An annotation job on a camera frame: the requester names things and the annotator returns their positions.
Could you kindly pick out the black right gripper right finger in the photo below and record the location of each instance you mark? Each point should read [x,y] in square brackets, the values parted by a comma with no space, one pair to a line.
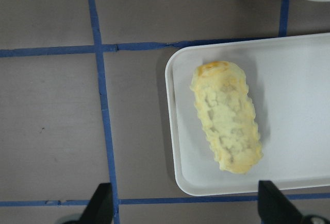
[274,207]

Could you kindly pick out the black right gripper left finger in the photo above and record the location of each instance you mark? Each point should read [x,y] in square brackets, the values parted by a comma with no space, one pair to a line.
[100,208]

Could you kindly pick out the yellow bread loaf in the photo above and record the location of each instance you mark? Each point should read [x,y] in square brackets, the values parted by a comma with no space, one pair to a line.
[227,115]

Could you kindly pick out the white rectangular tray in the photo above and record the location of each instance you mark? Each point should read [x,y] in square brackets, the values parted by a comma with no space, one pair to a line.
[288,80]

